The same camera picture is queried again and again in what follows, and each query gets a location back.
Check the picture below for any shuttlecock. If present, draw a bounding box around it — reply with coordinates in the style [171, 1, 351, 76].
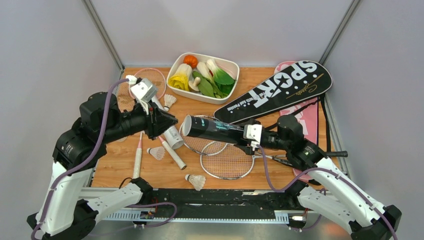
[163, 94, 177, 112]
[184, 174, 206, 191]
[146, 146, 166, 161]

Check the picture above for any pink racket bag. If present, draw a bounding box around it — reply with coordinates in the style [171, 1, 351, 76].
[274, 61, 320, 185]

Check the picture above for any black racket bag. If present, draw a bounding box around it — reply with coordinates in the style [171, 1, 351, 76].
[213, 60, 333, 124]

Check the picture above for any white vegetable tray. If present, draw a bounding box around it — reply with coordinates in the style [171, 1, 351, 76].
[166, 52, 240, 105]

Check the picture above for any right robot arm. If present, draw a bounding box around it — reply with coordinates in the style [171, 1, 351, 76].
[239, 115, 402, 240]

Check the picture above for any black shuttlecock tube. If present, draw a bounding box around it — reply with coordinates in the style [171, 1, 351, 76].
[181, 115, 249, 146]

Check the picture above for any white shuttlecock tube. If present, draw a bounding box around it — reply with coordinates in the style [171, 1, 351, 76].
[152, 96, 184, 150]

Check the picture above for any toy green leaf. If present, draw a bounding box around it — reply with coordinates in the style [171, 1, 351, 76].
[192, 71, 216, 98]

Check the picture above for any white racket lower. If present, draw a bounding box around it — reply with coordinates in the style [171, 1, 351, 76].
[200, 137, 289, 181]

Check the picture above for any toy bok choy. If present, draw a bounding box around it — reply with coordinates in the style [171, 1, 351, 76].
[196, 58, 236, 99]

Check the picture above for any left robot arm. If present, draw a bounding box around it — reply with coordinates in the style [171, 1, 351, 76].
[27, 92, 177, 240]

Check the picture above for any pink racket rear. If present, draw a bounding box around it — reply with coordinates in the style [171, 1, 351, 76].
[134, 68, 187, 170]

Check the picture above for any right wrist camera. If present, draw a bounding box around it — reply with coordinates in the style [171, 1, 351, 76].
[243, 123, 264, 147]

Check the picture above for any toy napa cabbage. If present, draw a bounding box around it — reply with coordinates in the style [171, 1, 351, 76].
[168, 63, 193, 92]

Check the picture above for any white racket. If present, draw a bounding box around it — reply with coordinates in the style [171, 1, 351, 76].
[200, 137, 289, 181]
[179, 115, 286, 163]

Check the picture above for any toy mushroom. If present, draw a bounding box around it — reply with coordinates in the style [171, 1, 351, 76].
[188, 77, 201, 92]

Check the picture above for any pink racket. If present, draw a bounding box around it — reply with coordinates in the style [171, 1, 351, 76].
[134, 68, 187, 170]
[113, 82, 144, 179]

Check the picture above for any white racket upper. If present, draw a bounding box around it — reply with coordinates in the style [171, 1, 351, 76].
[179, 115, 286, 163]

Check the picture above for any pink racket front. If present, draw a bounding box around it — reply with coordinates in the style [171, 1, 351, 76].
[113, 82, 144, 179]

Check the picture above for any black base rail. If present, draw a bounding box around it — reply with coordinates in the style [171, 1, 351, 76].
[76, 187, 332, 229]

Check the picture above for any toy pumpkin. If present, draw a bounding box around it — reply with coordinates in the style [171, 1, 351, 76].
[183, 54, 199, 69]

